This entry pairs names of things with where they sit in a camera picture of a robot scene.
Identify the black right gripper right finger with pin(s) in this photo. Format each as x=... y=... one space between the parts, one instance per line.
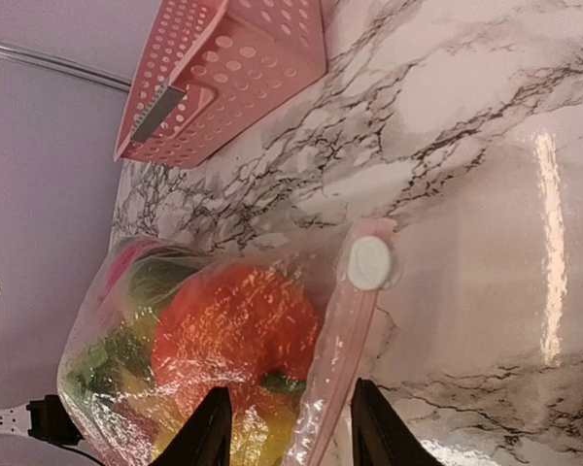
x=379 y=436

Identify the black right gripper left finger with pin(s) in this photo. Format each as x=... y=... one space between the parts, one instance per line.
x=205 y=438

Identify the orange fake pumpkin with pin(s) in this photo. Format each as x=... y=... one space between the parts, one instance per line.
x=248 y=329

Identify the clear zip top bag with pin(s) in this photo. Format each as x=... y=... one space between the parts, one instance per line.
x=105 y=378

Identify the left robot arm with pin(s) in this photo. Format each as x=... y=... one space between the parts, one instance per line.
x=44 y=420

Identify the white bag slider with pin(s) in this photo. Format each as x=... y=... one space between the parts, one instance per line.
x=370 y=263

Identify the pink perforated plastic basket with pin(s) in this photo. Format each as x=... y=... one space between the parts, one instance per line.
x=211 y=69

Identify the left aluminium frame post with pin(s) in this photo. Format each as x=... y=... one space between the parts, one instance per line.
x=64 y=67

